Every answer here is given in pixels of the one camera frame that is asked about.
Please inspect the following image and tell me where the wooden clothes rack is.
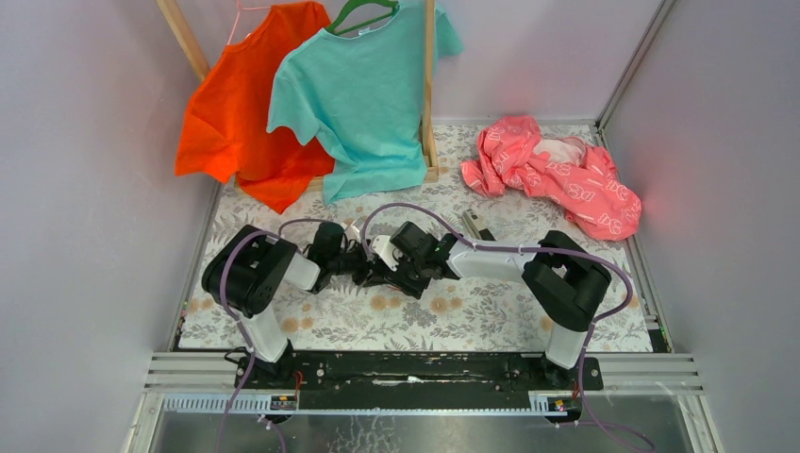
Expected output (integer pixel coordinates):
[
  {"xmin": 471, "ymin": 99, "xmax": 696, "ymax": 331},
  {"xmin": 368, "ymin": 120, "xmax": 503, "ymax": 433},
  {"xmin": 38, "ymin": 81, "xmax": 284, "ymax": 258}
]
[{"xmin": 155, "ymin": 0, "xmax": 440, "ymax": 183}]

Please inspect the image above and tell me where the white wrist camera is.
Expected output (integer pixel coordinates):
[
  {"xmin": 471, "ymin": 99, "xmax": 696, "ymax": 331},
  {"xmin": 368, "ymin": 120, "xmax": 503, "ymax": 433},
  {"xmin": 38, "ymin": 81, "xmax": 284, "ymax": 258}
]
[
  {"xmin": 344, "ymin": 217, "xmax": 366, "ymax": 244},
  {"xmin": 371, "ymin": 235, "xmax": 402, "ymax": 272}
]

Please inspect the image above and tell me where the beige and black stapler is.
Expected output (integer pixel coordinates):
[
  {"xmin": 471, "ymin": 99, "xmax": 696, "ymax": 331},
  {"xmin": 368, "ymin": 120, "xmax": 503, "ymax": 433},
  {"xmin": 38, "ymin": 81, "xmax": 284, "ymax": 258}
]
[{"xmin": 461, "ymin": 209, "xmax": 495, "ymax": 242}]

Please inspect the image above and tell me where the pink clothes hanger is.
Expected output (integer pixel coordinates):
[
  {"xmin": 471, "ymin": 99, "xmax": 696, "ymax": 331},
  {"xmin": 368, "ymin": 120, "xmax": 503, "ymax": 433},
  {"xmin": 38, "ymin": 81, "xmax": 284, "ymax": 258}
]
[{"xmin": 226, "ymin": 0, "xmax": 271, "ymax": 45}]

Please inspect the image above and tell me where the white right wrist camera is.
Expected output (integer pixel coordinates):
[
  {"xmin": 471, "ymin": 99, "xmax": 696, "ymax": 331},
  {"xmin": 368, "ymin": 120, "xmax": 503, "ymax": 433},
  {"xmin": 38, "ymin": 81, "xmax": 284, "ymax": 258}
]
[{"xmin": 371, "ymin": 235, "xmax": 402, "ymax": 272}]

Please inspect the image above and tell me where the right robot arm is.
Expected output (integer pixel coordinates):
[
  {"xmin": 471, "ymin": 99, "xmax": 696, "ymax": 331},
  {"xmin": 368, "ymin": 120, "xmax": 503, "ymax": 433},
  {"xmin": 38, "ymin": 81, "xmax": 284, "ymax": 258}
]
[{"xmin": 365, "ymin": 222, "xmax": 612, "ymax": 389}]

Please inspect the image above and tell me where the teal t-shirt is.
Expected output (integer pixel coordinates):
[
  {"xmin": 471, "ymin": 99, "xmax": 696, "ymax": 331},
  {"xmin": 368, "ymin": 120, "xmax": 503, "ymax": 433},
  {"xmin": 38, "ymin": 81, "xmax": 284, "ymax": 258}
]
[{"xmin": 267, "ymin": 1, "xmax": 427, "ymax": 204}]

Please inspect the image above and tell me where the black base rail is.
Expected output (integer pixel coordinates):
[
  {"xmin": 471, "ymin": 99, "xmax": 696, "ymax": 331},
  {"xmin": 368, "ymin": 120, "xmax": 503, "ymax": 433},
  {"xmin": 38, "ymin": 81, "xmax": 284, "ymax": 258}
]
[{"xmin": 235, "ymin": 350, "xmax": 604, "ymax": 411}]

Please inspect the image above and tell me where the orange t-shirt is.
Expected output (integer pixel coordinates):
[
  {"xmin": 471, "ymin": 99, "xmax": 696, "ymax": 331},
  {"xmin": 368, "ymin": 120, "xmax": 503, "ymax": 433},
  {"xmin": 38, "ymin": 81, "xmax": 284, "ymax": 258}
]
[{"xmin": 175, "ymin": 1, "xmax": 334, "ymax": 213}]

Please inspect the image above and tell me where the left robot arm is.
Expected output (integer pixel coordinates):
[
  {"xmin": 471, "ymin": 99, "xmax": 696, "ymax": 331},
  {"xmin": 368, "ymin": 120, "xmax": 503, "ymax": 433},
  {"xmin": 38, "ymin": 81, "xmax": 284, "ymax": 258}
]
[{"xmin": 201, "ymin": 221, "xmax": 369, "ymax": 388}]

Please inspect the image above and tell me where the floral table mat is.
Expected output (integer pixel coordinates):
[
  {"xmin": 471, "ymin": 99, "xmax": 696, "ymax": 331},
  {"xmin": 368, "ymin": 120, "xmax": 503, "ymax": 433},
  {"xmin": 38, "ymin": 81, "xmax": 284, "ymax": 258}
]
[{"xmin": 203, "ymin": 125, "xmax": 629, "ymax": 351}]

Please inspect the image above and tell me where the green clothes hanger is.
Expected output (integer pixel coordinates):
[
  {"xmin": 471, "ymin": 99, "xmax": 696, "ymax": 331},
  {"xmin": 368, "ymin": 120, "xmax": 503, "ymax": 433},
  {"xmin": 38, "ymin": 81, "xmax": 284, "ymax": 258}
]
[{"xmin": 326, "ymin": 0, "xmax": 400, "ymax": 36}]

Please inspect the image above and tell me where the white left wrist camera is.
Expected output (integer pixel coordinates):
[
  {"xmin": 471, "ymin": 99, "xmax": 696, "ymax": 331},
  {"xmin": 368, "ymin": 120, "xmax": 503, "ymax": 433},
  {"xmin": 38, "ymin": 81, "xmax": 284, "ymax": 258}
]
[{"xmin": 344, "ymin": 217, "xmax": 366, "ymax": 244}]

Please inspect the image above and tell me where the pink patterned cloth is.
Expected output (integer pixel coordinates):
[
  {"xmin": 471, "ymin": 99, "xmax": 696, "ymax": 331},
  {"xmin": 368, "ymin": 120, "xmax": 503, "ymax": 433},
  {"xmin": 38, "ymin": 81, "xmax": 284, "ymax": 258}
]
[{"xmin": 460, "ymin": 116, "xmax": 642, "ymax": 241}]

